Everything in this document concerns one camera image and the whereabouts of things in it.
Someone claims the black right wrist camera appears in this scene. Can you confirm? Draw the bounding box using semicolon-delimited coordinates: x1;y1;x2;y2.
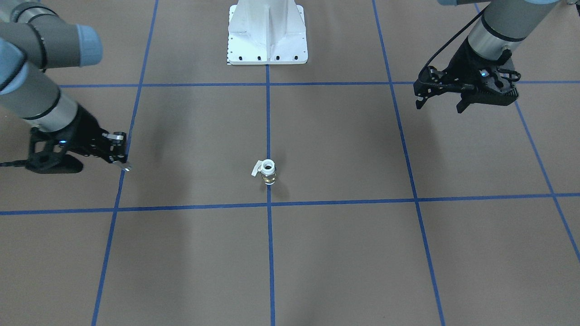
102;132;127;156

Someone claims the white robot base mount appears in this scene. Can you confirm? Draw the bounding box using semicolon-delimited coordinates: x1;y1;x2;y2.
227;0;309;65

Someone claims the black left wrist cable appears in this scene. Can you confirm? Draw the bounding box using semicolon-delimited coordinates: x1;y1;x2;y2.
419;9;488;86

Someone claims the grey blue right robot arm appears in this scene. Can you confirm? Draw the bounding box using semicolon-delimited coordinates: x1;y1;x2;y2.
1;0;131;174

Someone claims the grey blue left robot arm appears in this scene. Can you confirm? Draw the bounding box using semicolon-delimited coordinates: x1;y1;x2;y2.
413;0;557;113

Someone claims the chrome metal pipe fitting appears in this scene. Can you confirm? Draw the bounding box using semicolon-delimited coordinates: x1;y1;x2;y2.
118;162;132;173

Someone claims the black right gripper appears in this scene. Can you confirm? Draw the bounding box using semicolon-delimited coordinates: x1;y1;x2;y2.
25;105;128;175

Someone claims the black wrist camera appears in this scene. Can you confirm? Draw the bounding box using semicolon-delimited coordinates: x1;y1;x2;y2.
102;132;127;156
413;66;463;99

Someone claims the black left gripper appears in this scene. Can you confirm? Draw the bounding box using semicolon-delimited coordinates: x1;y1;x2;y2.
415;39;520;114

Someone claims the white brass PPR valve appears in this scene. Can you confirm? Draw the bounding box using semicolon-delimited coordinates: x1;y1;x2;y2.
251;159;277;186

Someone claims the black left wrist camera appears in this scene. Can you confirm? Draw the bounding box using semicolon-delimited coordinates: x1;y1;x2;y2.
413;66;463;99

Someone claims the brown table mat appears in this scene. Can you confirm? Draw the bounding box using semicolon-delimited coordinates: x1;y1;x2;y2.
1;0;579;326

